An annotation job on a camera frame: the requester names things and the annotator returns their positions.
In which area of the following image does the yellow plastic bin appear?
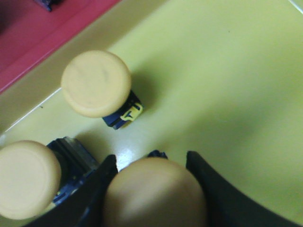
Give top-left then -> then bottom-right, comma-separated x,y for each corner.
0,0 -> 303,223

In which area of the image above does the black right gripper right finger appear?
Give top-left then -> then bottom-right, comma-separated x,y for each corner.
186,151 -> 299,227

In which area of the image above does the red mushroom push button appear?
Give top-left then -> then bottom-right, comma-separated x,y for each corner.
34,0 -> 60,12

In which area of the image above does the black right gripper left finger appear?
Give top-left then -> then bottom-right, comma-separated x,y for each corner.
26,155 -> 118,227

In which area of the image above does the yellow mushroom push button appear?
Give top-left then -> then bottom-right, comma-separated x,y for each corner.
0,137 -> 98,220
61,50 -> 143,130
103,157 -> 207,227

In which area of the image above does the red plastic bin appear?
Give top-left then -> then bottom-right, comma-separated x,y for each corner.
0,0 -> 118,92

